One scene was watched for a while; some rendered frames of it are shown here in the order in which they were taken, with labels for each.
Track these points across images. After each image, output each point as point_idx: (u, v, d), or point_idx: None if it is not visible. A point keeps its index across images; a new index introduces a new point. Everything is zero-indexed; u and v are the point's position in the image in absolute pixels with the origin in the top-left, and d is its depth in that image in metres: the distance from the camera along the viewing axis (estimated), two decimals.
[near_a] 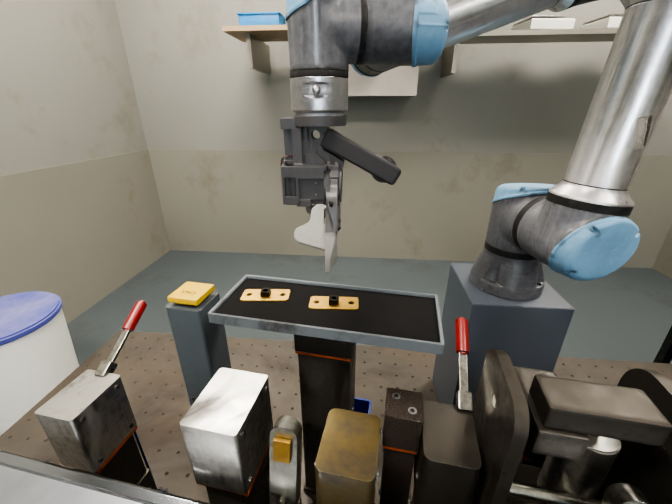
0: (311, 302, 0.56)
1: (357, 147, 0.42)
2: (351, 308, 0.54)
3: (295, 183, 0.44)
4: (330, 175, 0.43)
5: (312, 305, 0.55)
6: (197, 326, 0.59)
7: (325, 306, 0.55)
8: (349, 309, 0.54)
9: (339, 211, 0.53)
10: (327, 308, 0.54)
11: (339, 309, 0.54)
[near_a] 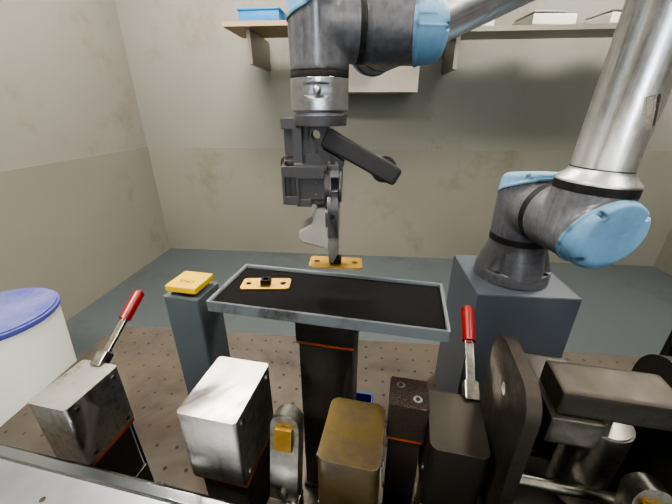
0: (311, 261, 0.52)
1: (357, 147, 0.43)
2: (354, 267, 0.50)
3: (295, 183, 0.44)
4: (330, 175, 0.43)
5: (313, 263, 0.51)
6: (196, 316, 0.57)
7: (327, 264, 0.51)
8: (352, 268, 0.50)
9: (338, 222, 0.51)
10: (329, 266, 0.50)
11: (341, 267, 0.50)
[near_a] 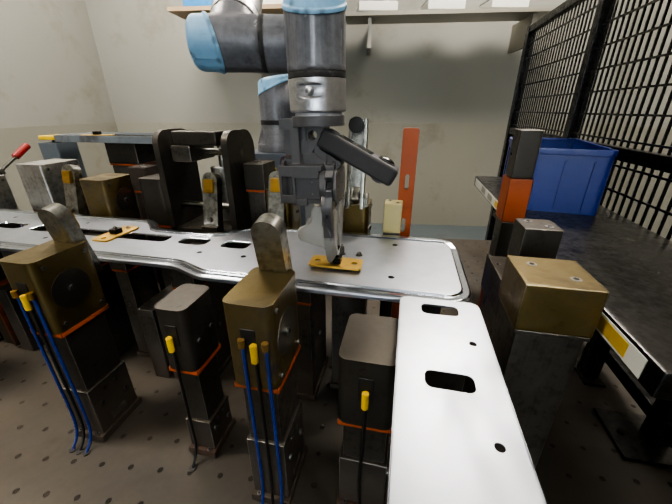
0: (312, 259, 0.53)
1: (352, 147, 0.42)
2: (352, 268, 0.50)
3: (292, 182, 0.45)
4: (325, 175, 0.43)
5: (313, 262, 0.52)
6: (57, 154, 0.97)
7: (326, 264, 0.51)
8: (350, 269, 0.50)
9: (339, 222, 0.51)
10: (327, 266, 0.51)
11: (339, 268, 0.50)
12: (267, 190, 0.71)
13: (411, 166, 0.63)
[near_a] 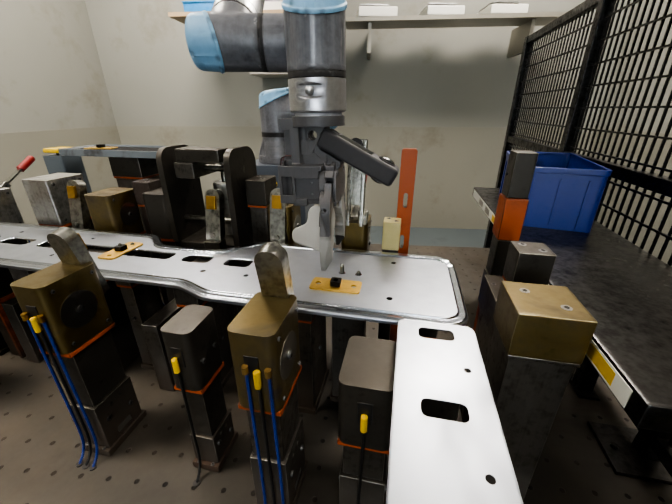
0: (313, 282, 0.54)
1: (352, 147, 0.42)
2: (351, 291, 0.52)
3: (292, 182, 0.45)
4: (325, 175, 0.43)
5: (313, 285, 0.54)
6: (61, 167, 0.99)
7: (326, 287, 0.53)
8: (349, 292, 0.52)
9: (341, 216, 0.52)
10: (327, 289, 0.52)
11: (339, 291, 0.52)
12: (268, 206, 0.73)
13: (409, 185, 0.64)
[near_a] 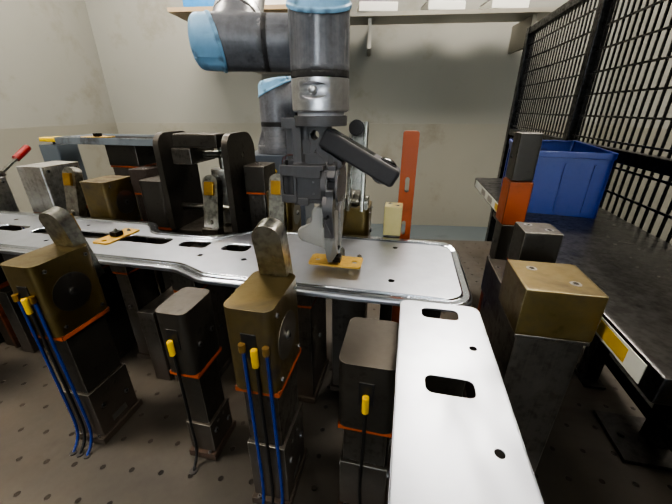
0: (312, 258, 0.53)
1: (354, 148, 0.42)
2: (352, 266, 0.50)
3: (293, 182, 0.45)
4: (326, 175, 0.43)
5: (313, 260, 0.52)
6: (57, 156, 0.97)
7: (326, 262, 0.51)
8: (350, 267, 0.50)
9: (339, 222, 0.51)
10: (327, 264, 0.51)
11: (339, 266, 0.50)
12: (267, 192, 0.72)
13: (411, 169, 0.63)
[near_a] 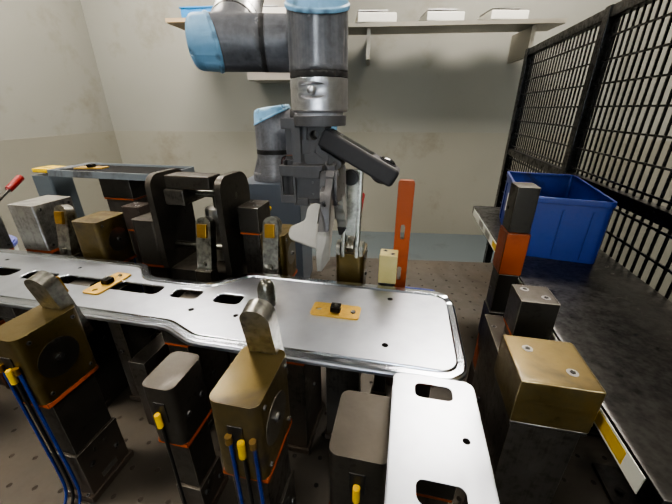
0: (313, 308, 0.56)
1: (353, 147, 0.42)
2: (351, 318, 0.54)
3: (293, 182, 0.45)
4: (326, 175, 0.43)
5: (314, 310, 0.56)
6: (51, 187, 0.96)
7: (326, 313, 0.55)
8: (348, 318, 0.54)
9: (343, 211, 0.53)
10: (328, 315, 0.54)
11: (339, 317, 0.54)
12: (261, 235, 0.70)
13: (407, 217, 0.62)
